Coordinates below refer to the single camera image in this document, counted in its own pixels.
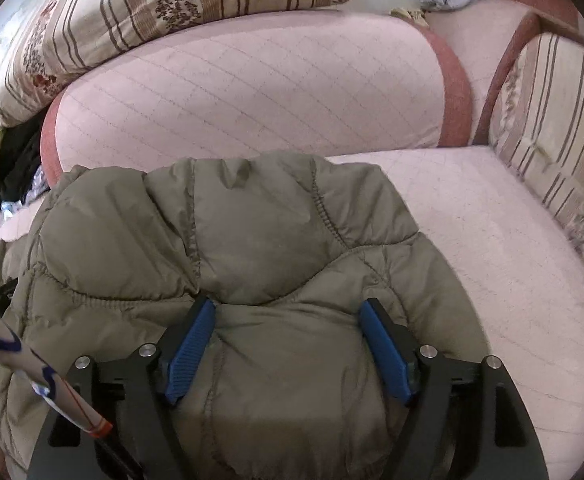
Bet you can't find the olive green puffer jacket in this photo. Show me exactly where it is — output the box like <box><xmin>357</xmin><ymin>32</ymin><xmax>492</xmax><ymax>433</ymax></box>
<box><xmin>0</xmin><ymin>154</ymin><xmax>488</xmax><ymax>479</ymax></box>

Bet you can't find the pink quilted bed mattress cover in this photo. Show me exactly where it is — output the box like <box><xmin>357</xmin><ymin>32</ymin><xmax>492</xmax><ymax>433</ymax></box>
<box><xmin>0</xmin><ymin>148</ymin><xmax>584</xmax><ymax>479</ymax></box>

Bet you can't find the black garment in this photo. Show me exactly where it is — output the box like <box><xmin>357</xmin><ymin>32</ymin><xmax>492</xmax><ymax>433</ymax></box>
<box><xmin>0</xmin><ymin>114</ymin><xmax>44</xmax><ymax>206</ymax></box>

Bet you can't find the striped floral side cushion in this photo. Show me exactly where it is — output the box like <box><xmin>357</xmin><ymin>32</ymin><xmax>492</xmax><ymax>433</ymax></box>
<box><xmin>474</xmin><ymin>13</ymin><xmax>584</xmax><ymax>261</ymax></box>

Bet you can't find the striped floral folded quilt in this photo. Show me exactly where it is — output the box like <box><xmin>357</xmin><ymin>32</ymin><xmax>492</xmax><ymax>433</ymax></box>
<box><xmin>0</xmin><ymin>0</ymin><xmax>348</xmax><ymax>128</ymax></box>

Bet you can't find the pink rolled quilt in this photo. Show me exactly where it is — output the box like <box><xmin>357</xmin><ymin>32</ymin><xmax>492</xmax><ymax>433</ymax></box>
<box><xmin>41</xmin><ymin>11</ymin><xmax>472</xmax><ymax>182</ymax></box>

